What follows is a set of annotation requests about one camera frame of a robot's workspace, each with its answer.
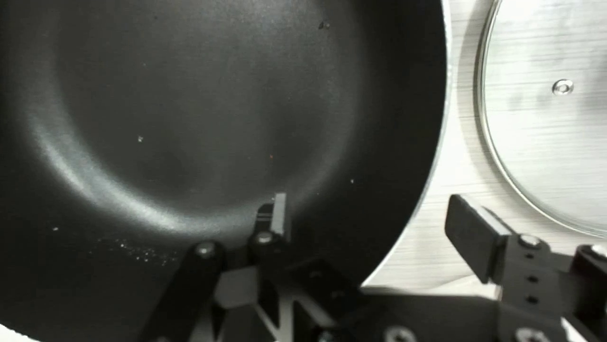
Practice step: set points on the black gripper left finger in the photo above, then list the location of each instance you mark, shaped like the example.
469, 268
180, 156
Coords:
264, 291

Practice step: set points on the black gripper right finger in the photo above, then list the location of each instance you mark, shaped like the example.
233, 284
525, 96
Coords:
544, 295

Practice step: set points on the black cooking pot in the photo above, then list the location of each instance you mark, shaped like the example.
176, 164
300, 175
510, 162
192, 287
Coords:
131, 130

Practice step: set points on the glass pot lid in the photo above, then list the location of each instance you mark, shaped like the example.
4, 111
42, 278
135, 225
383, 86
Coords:
541, 97

